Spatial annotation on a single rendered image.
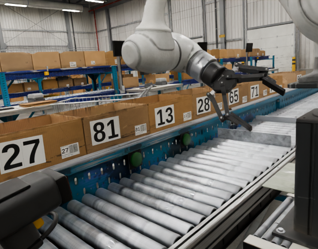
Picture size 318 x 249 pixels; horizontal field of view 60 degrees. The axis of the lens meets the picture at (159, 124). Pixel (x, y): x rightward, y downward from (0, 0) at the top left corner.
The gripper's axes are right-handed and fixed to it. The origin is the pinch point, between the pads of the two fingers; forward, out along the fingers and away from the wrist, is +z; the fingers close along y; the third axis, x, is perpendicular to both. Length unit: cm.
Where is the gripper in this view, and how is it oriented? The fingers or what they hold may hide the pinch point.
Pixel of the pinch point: (264, 108)
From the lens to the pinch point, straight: 80.8
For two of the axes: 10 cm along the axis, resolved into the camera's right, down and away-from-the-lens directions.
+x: 3.2, 3.5, 8.8
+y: 6.8, -7.3, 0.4
